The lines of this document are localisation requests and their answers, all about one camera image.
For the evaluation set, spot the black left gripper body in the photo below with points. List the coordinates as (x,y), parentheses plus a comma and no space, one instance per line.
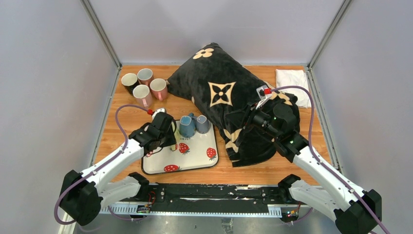
(169,134)

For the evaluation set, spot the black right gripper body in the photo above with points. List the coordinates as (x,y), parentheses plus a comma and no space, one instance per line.
(256,118)

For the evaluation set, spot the pink octagonal mug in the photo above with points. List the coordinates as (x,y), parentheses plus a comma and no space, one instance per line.
(143,96)

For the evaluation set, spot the pink round mug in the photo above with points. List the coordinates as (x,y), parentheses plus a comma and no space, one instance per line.
(159,89)

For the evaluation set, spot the white strawberry tray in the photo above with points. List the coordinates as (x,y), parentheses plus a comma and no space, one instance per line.
(189,153)

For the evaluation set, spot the black mug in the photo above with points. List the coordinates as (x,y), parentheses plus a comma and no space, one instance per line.
(129,82)

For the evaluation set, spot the brown pink mug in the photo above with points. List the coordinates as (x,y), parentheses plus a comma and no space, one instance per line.
(145,76)

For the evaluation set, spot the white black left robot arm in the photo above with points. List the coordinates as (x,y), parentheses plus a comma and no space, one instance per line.
(83,194)

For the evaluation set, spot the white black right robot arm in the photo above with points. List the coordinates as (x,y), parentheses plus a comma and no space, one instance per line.
(353,209)

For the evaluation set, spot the grey blue dotted mug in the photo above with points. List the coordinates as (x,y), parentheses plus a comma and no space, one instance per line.
(202,124)

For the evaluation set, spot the black floral plush blanket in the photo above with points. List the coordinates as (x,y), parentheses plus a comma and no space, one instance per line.
(217,84)

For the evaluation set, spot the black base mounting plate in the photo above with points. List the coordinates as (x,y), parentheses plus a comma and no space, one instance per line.
(212,200)

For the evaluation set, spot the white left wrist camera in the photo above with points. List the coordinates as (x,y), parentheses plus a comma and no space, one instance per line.
(159,114)

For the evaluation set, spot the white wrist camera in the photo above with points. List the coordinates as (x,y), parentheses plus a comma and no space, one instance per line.
(264,93)
(159,114)

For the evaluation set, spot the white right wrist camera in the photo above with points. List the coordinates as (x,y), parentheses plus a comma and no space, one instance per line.
(264,93)

